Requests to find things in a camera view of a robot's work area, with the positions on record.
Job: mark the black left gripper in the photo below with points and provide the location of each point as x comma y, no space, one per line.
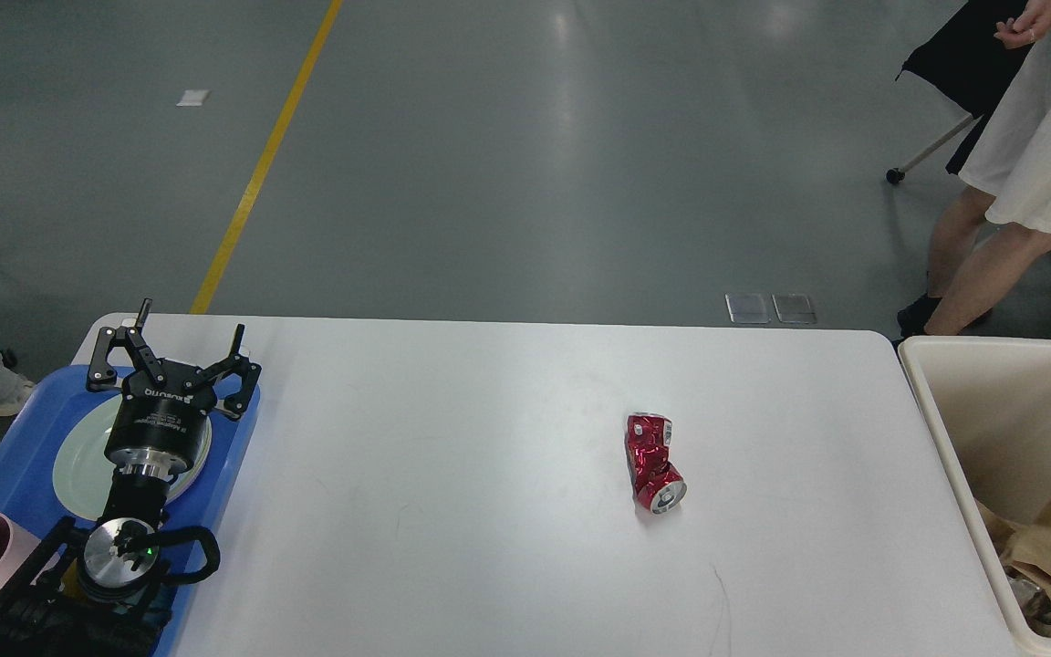
156,424

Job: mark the light green plate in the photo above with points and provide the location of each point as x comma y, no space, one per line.
82,474

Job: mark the dark green mug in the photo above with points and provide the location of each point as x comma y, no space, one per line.
70,584

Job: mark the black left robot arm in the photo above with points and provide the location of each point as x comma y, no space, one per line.
117,581

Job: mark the blue plastic tray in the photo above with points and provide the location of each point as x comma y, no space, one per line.
28,454

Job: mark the crushed red soda can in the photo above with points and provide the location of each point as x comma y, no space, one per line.
657,485

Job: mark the metal floor plate left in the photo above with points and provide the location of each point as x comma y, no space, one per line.
748,309

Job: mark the metal floor plate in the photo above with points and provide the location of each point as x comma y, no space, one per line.
794,309
748,309

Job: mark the metal floor plate right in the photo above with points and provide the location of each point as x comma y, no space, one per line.
794,309

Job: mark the white office chair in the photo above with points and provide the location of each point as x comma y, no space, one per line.
897,174

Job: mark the beige plastic bin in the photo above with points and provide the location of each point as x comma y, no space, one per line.
987,403

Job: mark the person in white shirt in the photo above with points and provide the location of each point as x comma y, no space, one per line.
1000,224

